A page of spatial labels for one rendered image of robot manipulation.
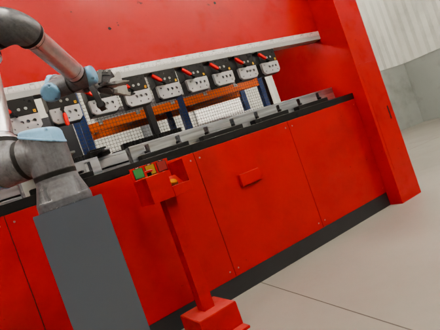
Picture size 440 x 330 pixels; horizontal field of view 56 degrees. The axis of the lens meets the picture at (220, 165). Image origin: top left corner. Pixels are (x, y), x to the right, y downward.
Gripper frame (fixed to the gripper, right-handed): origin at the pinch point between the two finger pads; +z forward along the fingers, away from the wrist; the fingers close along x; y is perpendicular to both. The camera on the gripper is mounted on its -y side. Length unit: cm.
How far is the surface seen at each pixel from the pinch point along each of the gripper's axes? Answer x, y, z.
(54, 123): 34, -6, -44
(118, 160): 76, -17, -21
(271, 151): 83, -10, 71
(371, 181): 125, -23, 151
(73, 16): 37, 53, -39
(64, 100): 35, 6, -40
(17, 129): 25, -11, -58
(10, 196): 49, -41, -70
